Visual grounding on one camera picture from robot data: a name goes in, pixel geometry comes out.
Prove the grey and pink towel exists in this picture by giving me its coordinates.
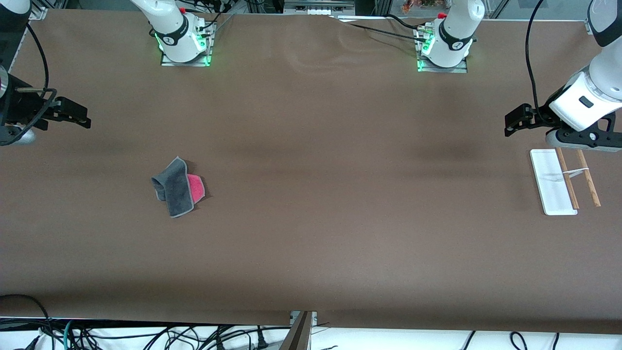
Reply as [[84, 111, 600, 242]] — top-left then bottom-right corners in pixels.
[[151, 156, 206, 218]]

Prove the white rack with wooden bars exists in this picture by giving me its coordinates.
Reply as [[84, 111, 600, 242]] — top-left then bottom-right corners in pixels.
[[530, 147, 602, 216]]

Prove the orange objects pile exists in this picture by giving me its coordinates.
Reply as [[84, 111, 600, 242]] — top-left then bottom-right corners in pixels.
[[401, 0, 450, 14]]

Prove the white power strip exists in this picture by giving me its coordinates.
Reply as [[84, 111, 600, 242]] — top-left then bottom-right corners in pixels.
[[283, 0, 356, 16]]

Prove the brown table cover sheet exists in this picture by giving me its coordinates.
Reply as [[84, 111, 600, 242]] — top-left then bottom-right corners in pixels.
[[0, 9, 622, 336]]

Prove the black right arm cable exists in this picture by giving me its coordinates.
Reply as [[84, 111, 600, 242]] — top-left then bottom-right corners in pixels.
[[0, 22, 58, 147]]

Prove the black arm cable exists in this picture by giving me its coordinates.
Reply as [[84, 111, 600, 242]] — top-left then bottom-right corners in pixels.
[[524, 0, 549, 117], [0, 22, 58, 147]]

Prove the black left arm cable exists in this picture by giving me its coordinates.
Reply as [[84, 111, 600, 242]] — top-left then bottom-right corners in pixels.
[[524, 0, 549, 117]]

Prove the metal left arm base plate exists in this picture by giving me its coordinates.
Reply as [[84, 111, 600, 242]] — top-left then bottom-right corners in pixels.
[[413, 24, 469, 74]]

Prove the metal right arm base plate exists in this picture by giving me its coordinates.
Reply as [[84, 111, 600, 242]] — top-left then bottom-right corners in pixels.
[[160, 22, 217, 68]]

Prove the black cable across table cover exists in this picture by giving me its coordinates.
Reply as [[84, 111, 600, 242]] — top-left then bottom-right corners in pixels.
[[338, 14, 431, 45]]

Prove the thick black floor cable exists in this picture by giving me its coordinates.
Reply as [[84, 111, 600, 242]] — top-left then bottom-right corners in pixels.
[[0, 294, 55, 350]]

